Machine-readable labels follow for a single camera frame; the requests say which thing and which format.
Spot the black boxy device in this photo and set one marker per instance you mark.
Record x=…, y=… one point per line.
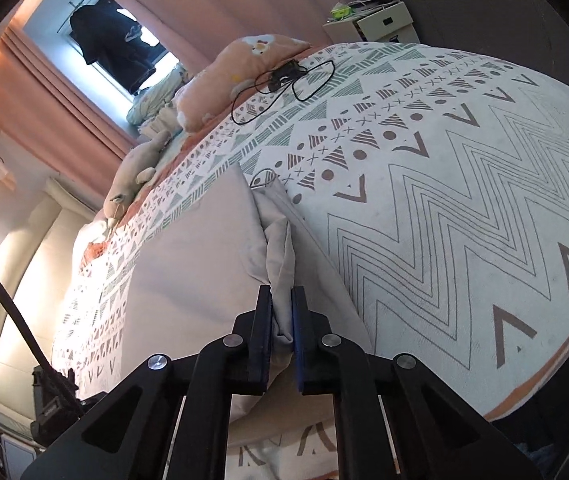
x=52, y=405

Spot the white geometric patterned bedsheet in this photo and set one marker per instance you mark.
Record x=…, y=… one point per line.
x=439, y=185

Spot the large beige garment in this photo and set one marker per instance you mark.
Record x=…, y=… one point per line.
x=189, y=285

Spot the dark hanging clothes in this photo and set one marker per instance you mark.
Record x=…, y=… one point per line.
x=109, y=40

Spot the pink curtain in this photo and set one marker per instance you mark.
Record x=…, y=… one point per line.
x=54, y=95

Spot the beige plush toy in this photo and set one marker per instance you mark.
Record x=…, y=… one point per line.
x=134, y=165

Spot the white bedside cabinet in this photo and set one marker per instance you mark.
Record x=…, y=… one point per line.
x=389, y=22

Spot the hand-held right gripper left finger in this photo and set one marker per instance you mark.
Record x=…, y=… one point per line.
x=264, y=340

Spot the green small item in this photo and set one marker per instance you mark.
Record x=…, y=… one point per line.
x=340, y=10

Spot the orange printed pillow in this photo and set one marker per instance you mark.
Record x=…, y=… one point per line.
x=224, y=75

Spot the light green quilt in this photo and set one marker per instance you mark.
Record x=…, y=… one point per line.
x=157, y=95

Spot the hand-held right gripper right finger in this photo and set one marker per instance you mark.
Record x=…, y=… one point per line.
x=298, y=350

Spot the beige upholstered headboard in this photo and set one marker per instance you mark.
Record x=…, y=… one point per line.
x=19, y=280

